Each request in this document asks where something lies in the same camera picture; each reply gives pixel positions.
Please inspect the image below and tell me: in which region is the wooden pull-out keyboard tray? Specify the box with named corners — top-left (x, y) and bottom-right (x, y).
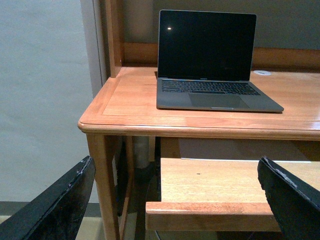
top-left (145, 157), bottom-right (320, 232)

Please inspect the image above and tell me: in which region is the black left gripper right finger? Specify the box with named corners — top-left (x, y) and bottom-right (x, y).
top-left (257, 157), bottom-right (320, 240)

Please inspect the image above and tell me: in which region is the wooden desk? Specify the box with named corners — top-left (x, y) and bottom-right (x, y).
top-left (78, 0), bottom-right (320, 240)

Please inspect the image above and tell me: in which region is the white cable grommet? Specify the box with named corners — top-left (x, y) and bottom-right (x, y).
top-left (253, 70), bottom-right (271, 76)

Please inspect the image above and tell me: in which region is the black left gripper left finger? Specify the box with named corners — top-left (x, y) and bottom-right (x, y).
top-left (0, 156), bottom-right (96, 240)

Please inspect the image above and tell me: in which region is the grey open laptop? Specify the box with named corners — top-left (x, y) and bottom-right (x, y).
top-left (156, 9), bottom-right (284, 113)

